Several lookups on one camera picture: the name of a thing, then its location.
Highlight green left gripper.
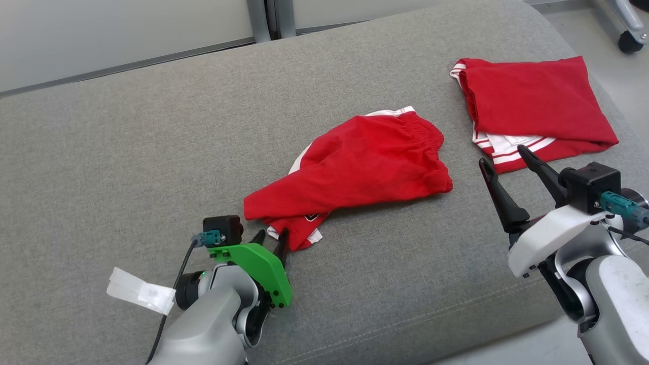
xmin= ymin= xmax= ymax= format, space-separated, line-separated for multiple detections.
xmin=207 ymin=228 xmax=294 ymax=308

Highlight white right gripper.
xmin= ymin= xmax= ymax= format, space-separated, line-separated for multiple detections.
xmin=479 ymin=144 xmax=619 ymax=278

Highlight red and white jersey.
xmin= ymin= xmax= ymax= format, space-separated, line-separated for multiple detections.
xmin=450 ymin=56 xmax=619 ymax=175

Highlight red shorts with white stripe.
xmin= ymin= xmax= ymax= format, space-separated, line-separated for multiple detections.
xmin=243 ymin=105 xmax=453 ymax=252

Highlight grey fabric sofa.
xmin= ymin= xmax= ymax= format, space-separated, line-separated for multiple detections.
xmin=0 ymin=0 xmax=649 ymax=365

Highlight white tape label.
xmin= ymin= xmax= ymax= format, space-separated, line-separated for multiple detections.
xmin=106 ymin=267 xmax=176 ymax=316

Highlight grey leg with black caster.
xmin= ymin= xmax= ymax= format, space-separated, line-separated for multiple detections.
xmin=593 ymin=0 xmax=649 ymax=54

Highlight black left cable, teal plug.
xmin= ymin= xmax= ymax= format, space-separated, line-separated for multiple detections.
xmin=146 ymin=230 xmax=225 ymax=365

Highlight black cable, teal plug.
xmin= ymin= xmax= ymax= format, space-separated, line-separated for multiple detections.
xmin=599 ymin=191 xmax=649 ymax=246
xmin=146 ymin=230 xmax=225 ymax=365

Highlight black right cable, teal plug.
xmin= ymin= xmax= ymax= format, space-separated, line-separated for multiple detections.
xmin=599 ymin=191 xmax=649 ymax=246

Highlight grey metal partition post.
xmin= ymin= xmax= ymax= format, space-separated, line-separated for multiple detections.
xmin=246 ymin=0 xmax=272 ymax=44
xmin=274 ymin=0 xmax=297 ymax=40

